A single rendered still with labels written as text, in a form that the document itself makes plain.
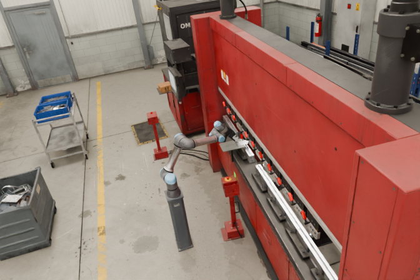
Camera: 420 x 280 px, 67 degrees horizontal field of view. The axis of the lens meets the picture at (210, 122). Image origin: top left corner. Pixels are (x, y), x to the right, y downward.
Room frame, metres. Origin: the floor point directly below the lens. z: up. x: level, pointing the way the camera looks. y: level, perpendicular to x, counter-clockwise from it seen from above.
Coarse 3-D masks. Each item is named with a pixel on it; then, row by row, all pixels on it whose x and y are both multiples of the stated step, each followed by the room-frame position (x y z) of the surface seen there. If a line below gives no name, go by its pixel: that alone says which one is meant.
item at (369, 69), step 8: (304, 48) 4.96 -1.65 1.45; (312, 48) 4.86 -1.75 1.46; (320, 48) 4.80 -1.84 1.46; (336, 48) 4.65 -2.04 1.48; (336, 56) 4.33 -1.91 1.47; (344, 56) 4.35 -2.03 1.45; (352, 56) 4.25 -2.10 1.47; (352, 64) 3.96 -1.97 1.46; (360, 64) 3.90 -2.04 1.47; (368, 64) 3.96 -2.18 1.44; (368, 72) 3.68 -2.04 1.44
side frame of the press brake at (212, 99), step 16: (192, 16) 4.07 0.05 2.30; (208, 16) 3.95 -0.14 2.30; (240, 16) 4.02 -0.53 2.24; (256, 16) 4.06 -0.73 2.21; (192, 32) 4.12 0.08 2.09; (208, 32) 3.95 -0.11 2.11; (208, 48) 3.94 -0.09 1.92; (208, 64) 3.94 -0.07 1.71; (208, 80) 3.93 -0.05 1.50; (208, 96) 3.93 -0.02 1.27; (208, 112) 3.92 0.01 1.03; (224, 112) 3.96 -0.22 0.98; (208, 128) 3.92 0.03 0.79; (208, 144) 4.03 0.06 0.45; (256, 160) 4.05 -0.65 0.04
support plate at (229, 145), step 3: (228, 141) 3.18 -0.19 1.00; (231, 141) 3.17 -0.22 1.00; (237, 141) 3.15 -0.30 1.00; (219, 144) 3.14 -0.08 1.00; (222, 144) 3.13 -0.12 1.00; (225, 144) 3.12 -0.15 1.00; (228, 144) 3.11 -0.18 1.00; (231, 144) 3.10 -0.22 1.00; (234, 144) 3.10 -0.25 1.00; (222, 147) 3.06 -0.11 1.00; (225, 147) 3.06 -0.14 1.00; (228, 147) 3.05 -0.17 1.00; (231, 147) 3.04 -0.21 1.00; (234, 147) 3.03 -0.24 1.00; (237, 147) 3.02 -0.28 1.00; (240, 147) 3.02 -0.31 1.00; (222, 150) 3.01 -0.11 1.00; (225, 150) 3.01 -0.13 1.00; (228, 150) 3.00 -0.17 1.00; (231, 150) 3.00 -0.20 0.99
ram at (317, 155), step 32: (224, 64) 3.52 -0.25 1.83; (256, 64) 2.52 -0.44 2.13; (224, 96) 3.66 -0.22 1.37; (256, 96) 2.55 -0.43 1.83; (288, 96) 1.95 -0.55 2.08; (256, 128) 2.58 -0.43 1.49; (288, 128) 1.94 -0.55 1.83; (320, 128) 1.56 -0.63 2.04; (288, 160) 1.94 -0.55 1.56; (320, 160) 1.53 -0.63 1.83; (352, 160) 1.26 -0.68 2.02; (320, 192) 1.51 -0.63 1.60; (320, 224) 1.48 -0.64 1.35
